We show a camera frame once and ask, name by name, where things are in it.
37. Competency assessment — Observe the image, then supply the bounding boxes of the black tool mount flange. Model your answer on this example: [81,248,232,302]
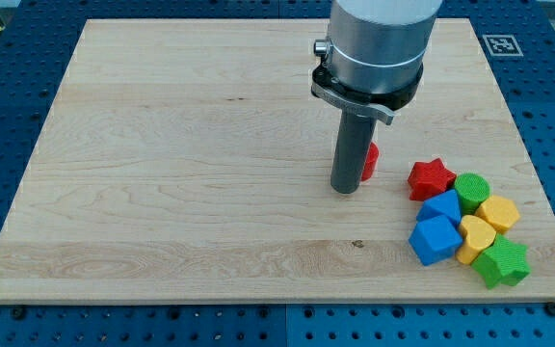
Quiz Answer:
[310,65,423,125]

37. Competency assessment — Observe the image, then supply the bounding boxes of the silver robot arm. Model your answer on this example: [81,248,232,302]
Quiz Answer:
[310,0,443,194]

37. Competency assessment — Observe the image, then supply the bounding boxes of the white fiducial marker tag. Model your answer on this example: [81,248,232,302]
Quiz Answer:
[483,34,523,57]

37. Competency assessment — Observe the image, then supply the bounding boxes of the blue cube block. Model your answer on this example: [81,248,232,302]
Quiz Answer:
[409,215,463,266]

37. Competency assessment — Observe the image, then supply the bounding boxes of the yellow heart block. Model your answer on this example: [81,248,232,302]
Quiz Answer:
[455,215,496,265]

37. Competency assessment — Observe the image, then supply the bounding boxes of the yellow hexagon block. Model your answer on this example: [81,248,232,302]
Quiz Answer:
[475,195,521,234]

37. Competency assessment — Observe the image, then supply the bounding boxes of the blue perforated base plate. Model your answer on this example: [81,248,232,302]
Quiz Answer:
[0,0,555,346]

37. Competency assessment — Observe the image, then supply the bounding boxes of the green star block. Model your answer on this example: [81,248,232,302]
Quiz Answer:
[471,233,531,289]

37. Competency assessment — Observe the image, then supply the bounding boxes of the red star block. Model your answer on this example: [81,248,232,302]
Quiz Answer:
[408,158,457,201]

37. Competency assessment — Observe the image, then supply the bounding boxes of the wooden board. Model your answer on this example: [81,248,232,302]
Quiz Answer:
[0,19,555,305]

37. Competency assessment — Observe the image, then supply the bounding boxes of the green circle block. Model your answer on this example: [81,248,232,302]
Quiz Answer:
[454,173,490,215]

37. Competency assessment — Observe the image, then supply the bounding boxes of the red circle block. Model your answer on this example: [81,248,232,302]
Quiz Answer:
[361,142,380,181]

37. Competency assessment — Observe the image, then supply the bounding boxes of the blue triangle block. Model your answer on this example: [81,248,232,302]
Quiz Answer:
[416,189,462,227]

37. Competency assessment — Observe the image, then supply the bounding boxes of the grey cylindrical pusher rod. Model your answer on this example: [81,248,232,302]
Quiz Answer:
[330,111,376,194]

